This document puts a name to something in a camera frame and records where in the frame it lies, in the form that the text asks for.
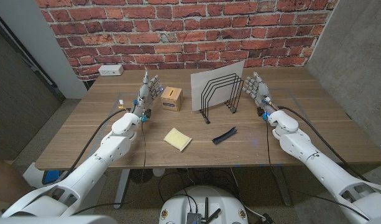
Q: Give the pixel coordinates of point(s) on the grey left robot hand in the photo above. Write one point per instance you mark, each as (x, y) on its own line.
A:
(143, 93)

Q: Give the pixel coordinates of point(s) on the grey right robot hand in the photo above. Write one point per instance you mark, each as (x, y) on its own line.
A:
(260, 90)

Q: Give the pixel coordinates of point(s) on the white paper file sheet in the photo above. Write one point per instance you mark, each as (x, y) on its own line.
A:
(198, 90)

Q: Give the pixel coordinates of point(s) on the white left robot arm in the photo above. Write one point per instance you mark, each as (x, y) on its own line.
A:
(94, 168)

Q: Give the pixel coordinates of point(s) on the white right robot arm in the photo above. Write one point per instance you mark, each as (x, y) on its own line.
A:
(317, 165)

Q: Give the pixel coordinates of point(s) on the small wooden box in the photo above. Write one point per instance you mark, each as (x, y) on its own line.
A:
(171, 99)

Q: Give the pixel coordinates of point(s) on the white power outlet strip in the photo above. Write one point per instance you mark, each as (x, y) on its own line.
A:
(111, 70)

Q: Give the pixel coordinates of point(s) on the yellow sponge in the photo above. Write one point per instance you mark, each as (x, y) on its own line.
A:
(177, 138)

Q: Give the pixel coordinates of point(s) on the black plastic strip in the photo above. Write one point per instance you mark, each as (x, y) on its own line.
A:
(223, 136)

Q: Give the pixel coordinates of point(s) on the brick print backdrop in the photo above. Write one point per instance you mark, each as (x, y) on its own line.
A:
(177, 31)

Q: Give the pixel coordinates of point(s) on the black round floor object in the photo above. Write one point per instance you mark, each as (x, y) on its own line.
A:
(136, 176)

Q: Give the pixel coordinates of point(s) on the metal table leg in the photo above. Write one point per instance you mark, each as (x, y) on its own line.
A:
(281, 186)
(122, 186)

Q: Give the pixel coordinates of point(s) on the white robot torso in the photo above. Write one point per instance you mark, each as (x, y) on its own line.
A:
(177, 208)

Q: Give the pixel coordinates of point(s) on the white and blue floor device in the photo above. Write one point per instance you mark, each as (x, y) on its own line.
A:
(52, 176)

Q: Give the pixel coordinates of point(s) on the black floor plug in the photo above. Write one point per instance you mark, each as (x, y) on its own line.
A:
(268, 218)

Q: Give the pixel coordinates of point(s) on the grey module with antennas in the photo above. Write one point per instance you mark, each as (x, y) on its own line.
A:
(193, 217)

